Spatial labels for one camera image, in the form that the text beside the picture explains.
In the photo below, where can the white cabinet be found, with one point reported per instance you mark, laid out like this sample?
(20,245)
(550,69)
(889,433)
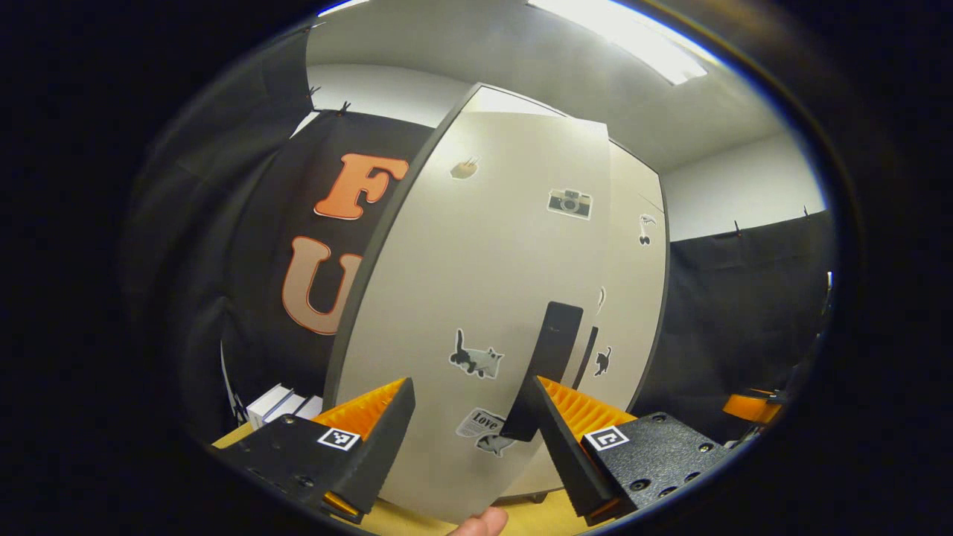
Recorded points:
(380,246)

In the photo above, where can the white cabinet door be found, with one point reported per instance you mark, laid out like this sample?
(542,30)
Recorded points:
(461,260)
(633,298)

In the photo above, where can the black backdrop cloth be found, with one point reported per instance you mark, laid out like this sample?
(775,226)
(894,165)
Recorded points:
(253,223)
(744,313)

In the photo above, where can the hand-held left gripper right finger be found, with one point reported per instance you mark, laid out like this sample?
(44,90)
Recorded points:
(566,454)

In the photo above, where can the white box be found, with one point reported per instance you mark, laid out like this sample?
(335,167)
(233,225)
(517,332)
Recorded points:
(307,407)
(268,406)

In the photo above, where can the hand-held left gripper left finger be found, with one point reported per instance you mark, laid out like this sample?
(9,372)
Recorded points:
(383,447)

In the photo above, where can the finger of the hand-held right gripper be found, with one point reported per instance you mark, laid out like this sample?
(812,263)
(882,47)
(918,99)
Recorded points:
(748,408)

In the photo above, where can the ceiling light panel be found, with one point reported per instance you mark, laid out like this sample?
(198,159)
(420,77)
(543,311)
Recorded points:
(633,37)

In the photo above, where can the white upper cabinet flap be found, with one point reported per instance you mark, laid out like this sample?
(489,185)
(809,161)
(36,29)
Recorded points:
(499,100)

